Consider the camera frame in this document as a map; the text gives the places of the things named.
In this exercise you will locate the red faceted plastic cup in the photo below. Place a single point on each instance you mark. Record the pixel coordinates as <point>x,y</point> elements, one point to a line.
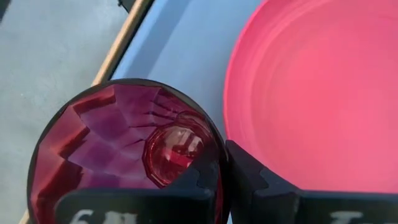
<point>109,130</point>

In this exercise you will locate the blue plastic tray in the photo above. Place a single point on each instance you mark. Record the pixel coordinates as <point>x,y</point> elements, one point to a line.
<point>186,46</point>

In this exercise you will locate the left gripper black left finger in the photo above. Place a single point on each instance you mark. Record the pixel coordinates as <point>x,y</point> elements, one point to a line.
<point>140,205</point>

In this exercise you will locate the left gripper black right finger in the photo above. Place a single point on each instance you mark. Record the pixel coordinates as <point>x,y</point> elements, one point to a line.
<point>264,202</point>

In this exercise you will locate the red plastic plate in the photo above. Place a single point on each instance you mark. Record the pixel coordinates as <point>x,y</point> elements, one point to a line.
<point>311,93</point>

